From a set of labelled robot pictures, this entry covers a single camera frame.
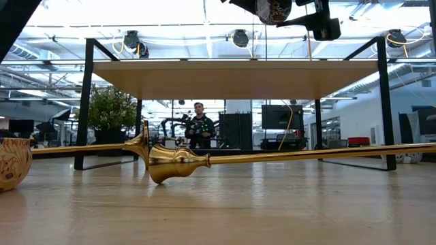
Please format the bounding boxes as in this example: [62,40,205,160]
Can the tall gold candlestick holder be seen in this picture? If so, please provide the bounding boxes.
[148,142,436,185]
[30,119,151,170]

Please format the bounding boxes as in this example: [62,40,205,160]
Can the wooden shelf riser black legs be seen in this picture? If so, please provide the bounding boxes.
[74,36,398,172]

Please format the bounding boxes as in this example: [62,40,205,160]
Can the large black monitor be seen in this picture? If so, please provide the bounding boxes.
[261,104,305,131]

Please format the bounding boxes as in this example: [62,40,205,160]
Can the red storage bin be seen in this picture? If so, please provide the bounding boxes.
[347,136,371,148]

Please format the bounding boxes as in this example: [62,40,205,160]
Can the black cabinet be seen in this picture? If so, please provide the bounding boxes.
[218,112,253,150]

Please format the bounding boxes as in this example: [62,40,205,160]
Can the person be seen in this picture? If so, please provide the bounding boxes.
[185,101,217,150]

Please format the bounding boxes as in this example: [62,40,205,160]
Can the dark display stand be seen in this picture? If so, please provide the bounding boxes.
[398,105,436,153]

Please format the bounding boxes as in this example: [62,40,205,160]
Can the potted green plant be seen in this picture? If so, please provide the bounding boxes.
[74,84,139,157]

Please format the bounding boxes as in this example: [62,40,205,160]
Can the black softbox light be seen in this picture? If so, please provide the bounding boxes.
[50,108,72,123]
[35,121,58,135]

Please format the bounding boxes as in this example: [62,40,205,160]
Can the small black monitor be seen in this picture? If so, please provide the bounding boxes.
[7,119,35,134]

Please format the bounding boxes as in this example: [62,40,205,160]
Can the black ceiling cable reel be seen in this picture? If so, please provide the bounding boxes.
[232,29,250,49]
[123,29,150,59]
[387,29,407,49]

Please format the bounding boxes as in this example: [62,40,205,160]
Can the yellow hanging cable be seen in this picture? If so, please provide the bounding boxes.
[277,101,294,151]

